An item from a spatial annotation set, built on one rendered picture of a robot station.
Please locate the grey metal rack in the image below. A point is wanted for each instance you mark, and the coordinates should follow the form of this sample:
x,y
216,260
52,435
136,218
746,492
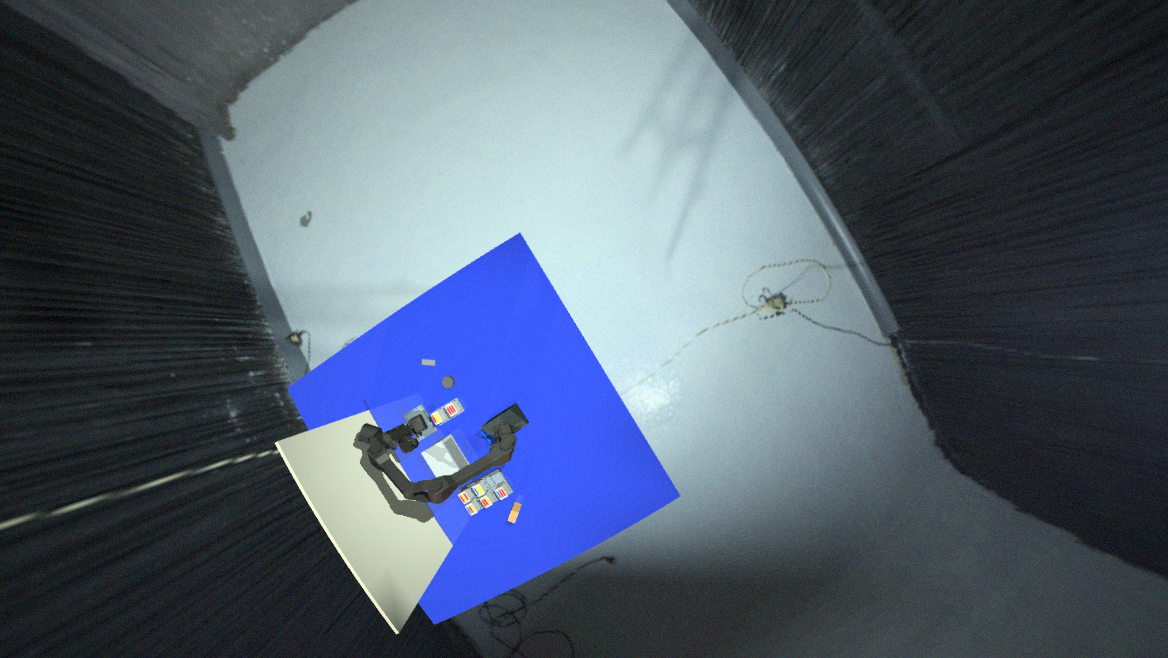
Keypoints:
x,y
492,480

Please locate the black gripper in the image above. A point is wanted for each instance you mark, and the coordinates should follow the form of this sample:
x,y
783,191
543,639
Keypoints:
x,y
416,425

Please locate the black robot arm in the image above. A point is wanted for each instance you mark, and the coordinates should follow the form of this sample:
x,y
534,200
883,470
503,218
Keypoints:
x,y
439,488

